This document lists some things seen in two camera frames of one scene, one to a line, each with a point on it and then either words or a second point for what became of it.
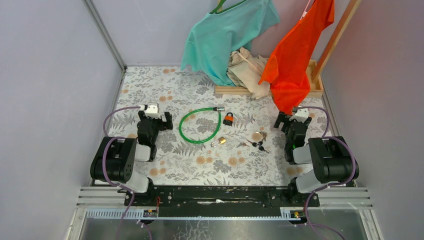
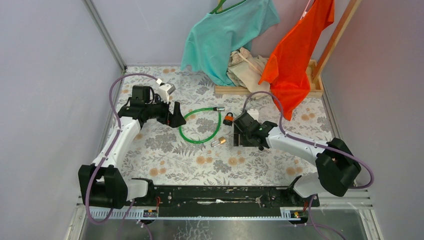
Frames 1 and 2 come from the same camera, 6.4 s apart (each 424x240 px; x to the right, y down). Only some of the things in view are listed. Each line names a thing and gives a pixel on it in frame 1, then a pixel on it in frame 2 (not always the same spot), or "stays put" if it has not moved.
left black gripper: [141, 115] -> [172, 120]
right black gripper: [282, 118] -> [236, 131]
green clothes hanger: [214, 11] stays put
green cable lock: [218, 109] stays put
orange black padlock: [228, 119] stays put
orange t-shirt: [288, 72] stays put
